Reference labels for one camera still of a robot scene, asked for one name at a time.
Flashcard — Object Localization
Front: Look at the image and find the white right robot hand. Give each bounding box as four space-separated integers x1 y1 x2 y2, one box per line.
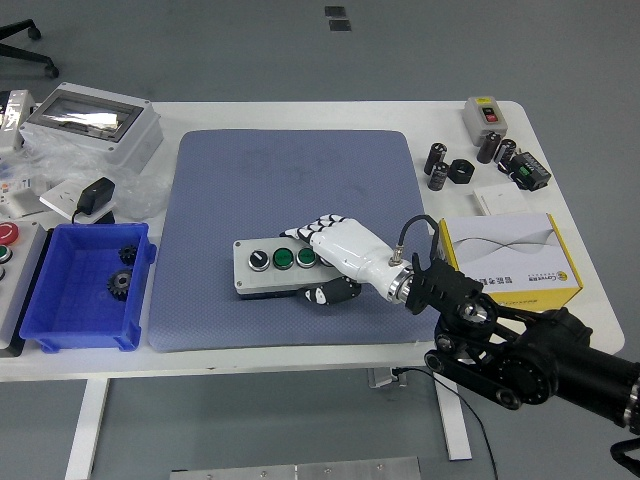
278 213 409 307

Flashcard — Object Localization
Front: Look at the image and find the grey four-button control box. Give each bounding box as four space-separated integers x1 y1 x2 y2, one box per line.
232 234 361 301

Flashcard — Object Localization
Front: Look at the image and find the grey-blue textured mat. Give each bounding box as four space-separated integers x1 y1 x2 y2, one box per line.
147 128 446 354

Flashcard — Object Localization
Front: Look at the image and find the black hexagonal nut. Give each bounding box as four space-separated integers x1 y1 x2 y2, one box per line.
447 158 475 185

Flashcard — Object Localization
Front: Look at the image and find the yellow and white cardboard box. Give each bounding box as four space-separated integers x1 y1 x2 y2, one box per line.
434 212 585 314

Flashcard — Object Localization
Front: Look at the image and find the black module with green terminal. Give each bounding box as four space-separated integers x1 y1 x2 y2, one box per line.
507 152 553 192

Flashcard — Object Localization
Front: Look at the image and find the white table leg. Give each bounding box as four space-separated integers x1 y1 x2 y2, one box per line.
63 378 110 480
434 372 474 462

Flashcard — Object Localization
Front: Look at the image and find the clear plastic bag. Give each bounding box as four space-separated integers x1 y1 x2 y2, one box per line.
0 132 171 221

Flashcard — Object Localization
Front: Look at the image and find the silver metal plate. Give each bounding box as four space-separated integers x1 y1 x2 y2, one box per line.
169 455 422 480

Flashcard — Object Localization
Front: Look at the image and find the large black gear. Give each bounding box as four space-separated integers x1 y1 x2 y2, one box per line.
106 268 135 302

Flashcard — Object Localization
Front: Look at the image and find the black power adapter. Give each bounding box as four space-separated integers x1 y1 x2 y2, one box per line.
71 176 117 225

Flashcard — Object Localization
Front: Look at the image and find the blue plastic bin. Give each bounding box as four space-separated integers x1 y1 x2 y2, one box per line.
18 221 158 354

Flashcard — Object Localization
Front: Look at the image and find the grey emergency-stop control box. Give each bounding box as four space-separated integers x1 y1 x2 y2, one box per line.
0 219 49 357

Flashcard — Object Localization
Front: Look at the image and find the small white printed box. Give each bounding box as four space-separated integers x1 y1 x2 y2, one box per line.
0 177 44 220

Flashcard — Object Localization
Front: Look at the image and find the grey device in plastic wrap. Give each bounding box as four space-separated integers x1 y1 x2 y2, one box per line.
0 89 37 154

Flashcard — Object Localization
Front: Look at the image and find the black office chair base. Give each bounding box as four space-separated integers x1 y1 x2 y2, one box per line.
0 18 60 80

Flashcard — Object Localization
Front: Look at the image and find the grey under-table bracket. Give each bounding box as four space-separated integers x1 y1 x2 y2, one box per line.
367 367 409 390

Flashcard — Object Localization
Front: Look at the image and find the white wall switch plate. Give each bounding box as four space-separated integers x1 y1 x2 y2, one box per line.
471 183 531 217

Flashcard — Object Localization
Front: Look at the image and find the grey two-button switch box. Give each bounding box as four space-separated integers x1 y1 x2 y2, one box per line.
460 95 502 147

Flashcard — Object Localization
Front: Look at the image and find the grey enclosure with clear lid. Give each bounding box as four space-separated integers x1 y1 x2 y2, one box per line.
18 82 165 175

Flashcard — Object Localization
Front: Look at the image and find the thin black floor cable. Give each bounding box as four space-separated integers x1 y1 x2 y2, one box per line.
394 367 500 480

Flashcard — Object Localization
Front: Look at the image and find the white wall socket plate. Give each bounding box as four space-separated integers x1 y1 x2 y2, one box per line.
38 178 115 224

